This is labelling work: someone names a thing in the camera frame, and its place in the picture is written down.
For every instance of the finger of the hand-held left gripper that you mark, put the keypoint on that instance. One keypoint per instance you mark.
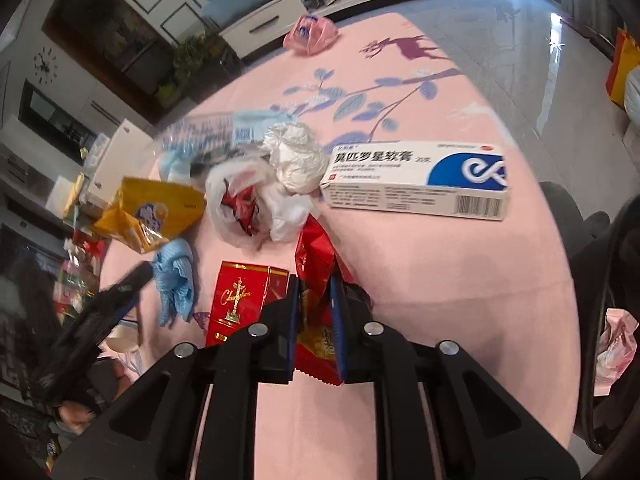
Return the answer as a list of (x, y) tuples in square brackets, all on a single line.
[(132, 280)]

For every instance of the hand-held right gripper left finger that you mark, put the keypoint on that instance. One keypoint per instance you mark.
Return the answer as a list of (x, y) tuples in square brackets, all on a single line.
[(293, 320)]

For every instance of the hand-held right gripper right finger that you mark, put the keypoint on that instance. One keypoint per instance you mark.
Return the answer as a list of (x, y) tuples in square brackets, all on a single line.
[(336, 330)]

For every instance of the blue cloth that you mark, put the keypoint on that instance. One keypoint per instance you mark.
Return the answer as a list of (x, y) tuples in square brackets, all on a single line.
[(172, 275)]

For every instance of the red cigarette box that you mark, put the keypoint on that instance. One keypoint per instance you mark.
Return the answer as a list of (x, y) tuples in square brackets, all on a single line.
[(240, 295)]

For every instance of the red snack packet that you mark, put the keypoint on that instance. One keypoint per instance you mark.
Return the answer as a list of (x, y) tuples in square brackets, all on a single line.
[(315, 255)]

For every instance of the yellow snack packet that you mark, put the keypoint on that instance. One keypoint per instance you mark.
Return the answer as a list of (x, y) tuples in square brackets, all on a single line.
[(145, 210)]

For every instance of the white plastic bag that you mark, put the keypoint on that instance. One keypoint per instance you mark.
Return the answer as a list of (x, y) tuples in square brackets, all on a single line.
[(235, 205)]

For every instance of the clear plastic wrapper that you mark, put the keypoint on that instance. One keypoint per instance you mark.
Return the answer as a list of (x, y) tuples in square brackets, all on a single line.
[(210, 132)]

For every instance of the black trash bin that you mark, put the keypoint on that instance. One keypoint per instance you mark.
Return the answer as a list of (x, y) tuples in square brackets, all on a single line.
[(615, 260)]

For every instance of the person's left hand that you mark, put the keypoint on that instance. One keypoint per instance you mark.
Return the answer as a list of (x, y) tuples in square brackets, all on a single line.
[(77, 417)]

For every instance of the white striped paper cup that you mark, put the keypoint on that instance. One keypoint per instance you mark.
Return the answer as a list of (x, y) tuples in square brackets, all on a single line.
[(120, 337)]

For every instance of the clutter of bottles and packets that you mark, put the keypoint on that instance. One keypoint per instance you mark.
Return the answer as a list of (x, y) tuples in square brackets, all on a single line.
[(80, 260)]

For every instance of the white cardboard box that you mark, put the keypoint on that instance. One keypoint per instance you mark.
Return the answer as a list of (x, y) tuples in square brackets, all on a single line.
[(117, 160)]

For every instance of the crumpled white tissue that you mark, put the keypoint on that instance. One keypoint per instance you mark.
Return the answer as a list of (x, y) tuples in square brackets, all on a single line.
[(295, 160)]

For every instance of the white and blue medicine box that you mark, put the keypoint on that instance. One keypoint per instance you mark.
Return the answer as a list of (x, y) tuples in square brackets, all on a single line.
[(425, 180)]

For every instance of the leafy floor plant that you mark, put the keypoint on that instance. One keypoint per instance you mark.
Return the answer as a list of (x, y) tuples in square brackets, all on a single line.
[(192, 65)]

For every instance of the dark glass display cabinet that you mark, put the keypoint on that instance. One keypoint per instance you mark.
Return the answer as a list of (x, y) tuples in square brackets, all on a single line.
[(115, 25)]

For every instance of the pink wrapper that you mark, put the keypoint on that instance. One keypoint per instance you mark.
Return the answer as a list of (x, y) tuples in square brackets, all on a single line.
[(615, 350)]

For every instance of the pink plastic bag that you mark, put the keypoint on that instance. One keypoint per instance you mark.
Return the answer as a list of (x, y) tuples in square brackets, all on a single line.
[(310, 35)]

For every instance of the yellow and red shopping bag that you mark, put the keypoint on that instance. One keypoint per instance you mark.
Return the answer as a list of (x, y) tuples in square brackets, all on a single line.
[(622, 70)]

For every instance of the black wall clock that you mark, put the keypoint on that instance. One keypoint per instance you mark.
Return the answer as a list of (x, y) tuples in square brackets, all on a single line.
[(45, 61)]

